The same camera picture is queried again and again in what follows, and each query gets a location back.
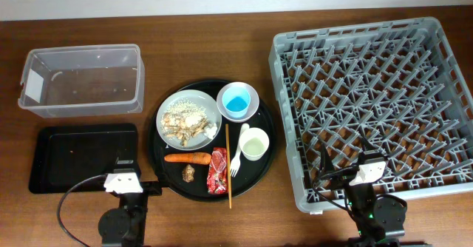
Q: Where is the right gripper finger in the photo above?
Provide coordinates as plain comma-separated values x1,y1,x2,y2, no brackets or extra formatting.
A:
319,143,335,173
361,137,377,152

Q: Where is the cream white cup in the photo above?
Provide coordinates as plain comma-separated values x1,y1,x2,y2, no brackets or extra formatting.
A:
239,127,270,161

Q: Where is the food scraps pile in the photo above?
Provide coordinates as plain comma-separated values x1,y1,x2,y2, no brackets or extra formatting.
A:
160,99,208,147

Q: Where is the grey plate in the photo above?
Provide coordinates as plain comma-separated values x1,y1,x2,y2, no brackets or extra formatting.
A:
156,89,222,151

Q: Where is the red snack wrapper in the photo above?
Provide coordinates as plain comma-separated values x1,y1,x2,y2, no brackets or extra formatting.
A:
206,147,228,194

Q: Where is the white tissue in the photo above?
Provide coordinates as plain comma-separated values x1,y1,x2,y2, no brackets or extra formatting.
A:
204,123,218,139

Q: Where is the pink bowl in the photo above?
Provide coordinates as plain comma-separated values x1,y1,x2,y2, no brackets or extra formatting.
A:
217,82,259,123

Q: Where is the light blue cup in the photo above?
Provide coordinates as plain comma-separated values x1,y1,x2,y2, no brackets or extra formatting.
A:
222,87,251,119

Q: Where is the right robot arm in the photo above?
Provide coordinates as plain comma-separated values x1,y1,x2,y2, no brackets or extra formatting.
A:
316,138,407,247

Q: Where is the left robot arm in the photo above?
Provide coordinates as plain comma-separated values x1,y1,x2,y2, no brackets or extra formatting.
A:
98,158,162,247

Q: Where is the grey dishwasher rack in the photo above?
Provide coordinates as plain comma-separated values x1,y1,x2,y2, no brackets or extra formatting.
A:
268,17,472,214

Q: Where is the clear plastic waste bin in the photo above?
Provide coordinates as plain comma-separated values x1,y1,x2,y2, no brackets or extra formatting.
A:
18,44,145,118

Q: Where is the brown food lump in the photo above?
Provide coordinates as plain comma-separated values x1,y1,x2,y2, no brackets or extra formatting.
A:
183,164,195,183

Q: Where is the black rectangular tray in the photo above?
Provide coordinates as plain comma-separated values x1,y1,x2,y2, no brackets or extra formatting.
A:
29,123,138,194

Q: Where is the orange carrot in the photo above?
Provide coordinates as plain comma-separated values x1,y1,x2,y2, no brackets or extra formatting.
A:
164,152,211,165

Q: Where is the white plastic fork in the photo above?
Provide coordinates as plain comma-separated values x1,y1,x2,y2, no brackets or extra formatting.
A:
230,123,250,177

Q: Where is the round black serving tray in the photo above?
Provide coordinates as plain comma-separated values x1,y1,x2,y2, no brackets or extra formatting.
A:
147,79,277,202

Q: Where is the wooden chopstick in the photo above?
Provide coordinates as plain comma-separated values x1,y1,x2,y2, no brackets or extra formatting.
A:
225,123,232,209

